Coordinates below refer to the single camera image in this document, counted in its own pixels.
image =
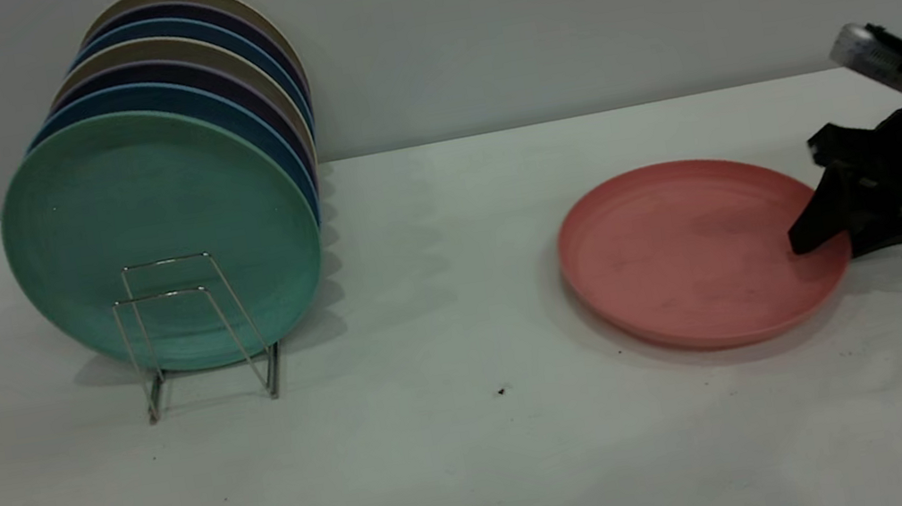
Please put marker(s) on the blue plate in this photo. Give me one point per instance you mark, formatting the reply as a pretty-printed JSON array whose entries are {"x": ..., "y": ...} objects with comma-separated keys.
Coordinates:
[
  {"x": 198, "y": 28},
  {"x": 163, "y": 94}
]

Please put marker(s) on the pink plate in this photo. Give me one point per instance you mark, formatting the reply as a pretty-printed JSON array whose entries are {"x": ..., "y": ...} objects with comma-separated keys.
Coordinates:
[{"x": 686, "y": 252}]

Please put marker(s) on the purple plate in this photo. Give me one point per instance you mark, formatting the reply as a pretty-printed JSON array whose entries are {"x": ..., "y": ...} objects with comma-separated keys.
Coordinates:
[
  {"x": 195, "y": 10},
  {"x": 178, "y": 69}
]

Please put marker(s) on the green plate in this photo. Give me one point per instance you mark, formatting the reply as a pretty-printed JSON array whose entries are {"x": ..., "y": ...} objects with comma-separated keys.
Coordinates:
[{"x": 135, "y": 203}]

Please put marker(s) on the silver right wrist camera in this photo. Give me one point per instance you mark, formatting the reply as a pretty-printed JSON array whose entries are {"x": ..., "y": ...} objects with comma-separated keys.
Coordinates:
[{"x": 867, "y": 53}]

